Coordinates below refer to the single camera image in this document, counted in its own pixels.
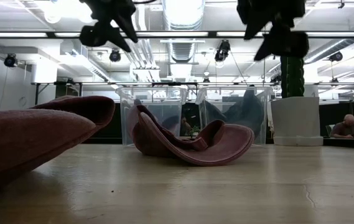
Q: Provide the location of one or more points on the white ceiling box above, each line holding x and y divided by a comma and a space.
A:
44, 72

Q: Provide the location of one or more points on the black cap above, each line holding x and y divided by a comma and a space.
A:
248, 112

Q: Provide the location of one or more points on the white plant pot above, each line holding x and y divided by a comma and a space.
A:
296, 121

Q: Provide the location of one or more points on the silver ceiling duct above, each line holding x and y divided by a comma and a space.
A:
183, 18

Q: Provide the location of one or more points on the black ceiling spotlight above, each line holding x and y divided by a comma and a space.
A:
223, 49
336, 56
10, 60
114, 56

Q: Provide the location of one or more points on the small green plant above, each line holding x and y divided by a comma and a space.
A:
195, 131

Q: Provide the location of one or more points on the green cactus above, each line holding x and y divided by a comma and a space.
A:
291, 77

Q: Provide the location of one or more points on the clear plastic bin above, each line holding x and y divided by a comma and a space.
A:
267, 124
151, 93

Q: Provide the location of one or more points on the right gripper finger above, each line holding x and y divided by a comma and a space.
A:
256, 26
285, 45

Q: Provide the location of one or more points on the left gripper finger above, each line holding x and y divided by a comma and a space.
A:
126, 26
94, 35

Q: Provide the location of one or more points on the person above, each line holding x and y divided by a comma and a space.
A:
346, 127

